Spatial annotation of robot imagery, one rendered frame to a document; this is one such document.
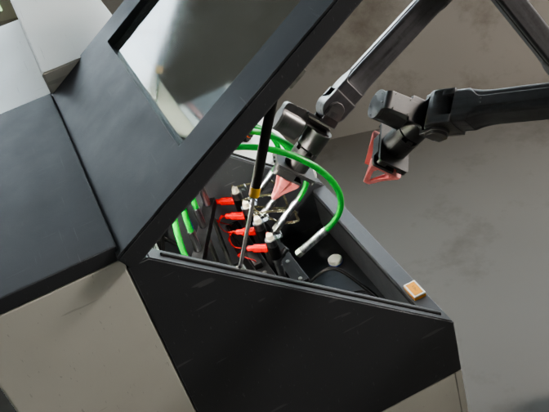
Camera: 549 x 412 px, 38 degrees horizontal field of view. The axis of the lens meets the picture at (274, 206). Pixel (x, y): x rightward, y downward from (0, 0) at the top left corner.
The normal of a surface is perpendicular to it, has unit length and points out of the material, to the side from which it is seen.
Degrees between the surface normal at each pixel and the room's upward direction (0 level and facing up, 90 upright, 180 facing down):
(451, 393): 90
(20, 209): 0
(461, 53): 90
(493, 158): 0
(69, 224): 0
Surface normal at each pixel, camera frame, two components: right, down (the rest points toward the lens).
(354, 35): 0.01, 0.60
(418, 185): -0.25, -0.77
